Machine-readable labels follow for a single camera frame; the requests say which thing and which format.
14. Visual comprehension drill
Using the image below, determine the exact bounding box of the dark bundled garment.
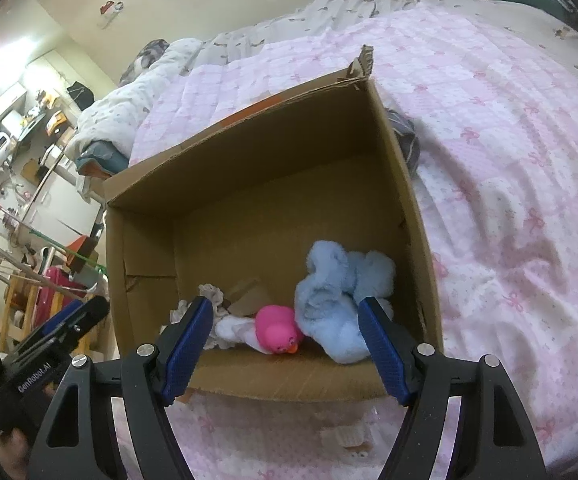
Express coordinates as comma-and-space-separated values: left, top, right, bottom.
384, 107, 422, 178

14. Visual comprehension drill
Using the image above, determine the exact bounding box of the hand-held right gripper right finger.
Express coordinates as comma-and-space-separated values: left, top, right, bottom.
356, 297, 550, 480

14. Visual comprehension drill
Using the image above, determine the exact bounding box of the pink rubber duck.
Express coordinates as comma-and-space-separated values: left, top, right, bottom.
254, 305, 306, 357

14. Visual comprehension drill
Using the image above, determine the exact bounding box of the green broom handle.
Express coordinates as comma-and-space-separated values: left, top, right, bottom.
0, 200, 107, 273

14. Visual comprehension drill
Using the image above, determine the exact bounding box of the light blue fluffy towel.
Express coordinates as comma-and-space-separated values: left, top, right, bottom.
294, 240, 397, 365

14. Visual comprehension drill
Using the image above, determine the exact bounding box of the cluttered wall shelf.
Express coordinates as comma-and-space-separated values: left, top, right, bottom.
19, 87, 77, 141

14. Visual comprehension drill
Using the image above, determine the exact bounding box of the person's left hand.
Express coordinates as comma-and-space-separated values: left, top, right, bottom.
0, 427, 37, 480

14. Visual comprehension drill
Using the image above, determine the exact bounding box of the yellow wooden rack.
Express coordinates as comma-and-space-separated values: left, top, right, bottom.
0, 230, 94, 356

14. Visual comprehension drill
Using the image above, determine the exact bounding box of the white floral duvet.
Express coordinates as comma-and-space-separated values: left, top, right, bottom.
75, 37, 220, 161

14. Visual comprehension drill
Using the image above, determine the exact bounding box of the grey patterned pillow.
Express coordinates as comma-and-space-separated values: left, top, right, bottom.
119, 39, 171, 86

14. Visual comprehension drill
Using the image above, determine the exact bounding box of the black hanging bag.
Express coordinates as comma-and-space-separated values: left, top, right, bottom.
66, 80, 94, 111

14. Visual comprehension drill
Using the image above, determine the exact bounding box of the teal cushion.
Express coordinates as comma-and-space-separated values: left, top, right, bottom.
75, 139, 130, 182

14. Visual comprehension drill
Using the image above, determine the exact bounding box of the white sock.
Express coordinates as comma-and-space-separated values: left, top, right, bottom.
211, 315, 270, 352

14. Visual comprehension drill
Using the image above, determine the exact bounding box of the beige lace scrunchie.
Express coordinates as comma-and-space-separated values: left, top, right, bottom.
336, 426, 372, 453

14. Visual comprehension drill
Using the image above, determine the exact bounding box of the red and white wall sticker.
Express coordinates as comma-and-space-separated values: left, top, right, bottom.
100, 1, 124, 27

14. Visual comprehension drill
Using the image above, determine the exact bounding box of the red cloth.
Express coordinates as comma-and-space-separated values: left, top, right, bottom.
36, 266, 90, 318

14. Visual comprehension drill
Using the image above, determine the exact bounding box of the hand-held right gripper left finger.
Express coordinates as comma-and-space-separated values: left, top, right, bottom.
29, 295, 215, 480

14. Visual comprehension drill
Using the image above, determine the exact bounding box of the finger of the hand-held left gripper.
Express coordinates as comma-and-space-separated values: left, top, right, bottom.
11, 295, 111, 362
31, 300, 84, 342

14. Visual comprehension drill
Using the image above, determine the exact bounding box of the grey floral bedsheet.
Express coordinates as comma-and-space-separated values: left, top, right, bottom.
201, 0, 578, 93

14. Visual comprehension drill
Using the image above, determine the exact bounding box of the cream frilly scrunchie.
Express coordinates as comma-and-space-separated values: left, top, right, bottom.
169, 282, 231, 327

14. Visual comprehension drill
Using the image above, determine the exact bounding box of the cardboard box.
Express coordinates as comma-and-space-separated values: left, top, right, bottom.
103, 44, 445, 403

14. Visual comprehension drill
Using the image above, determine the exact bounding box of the orange dustpan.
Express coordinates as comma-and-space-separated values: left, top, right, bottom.
64, 234, 100, 273

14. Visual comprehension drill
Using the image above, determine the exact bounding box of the pink bow-print bedsheet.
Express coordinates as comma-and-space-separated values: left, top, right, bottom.
109, 7, 578, 480

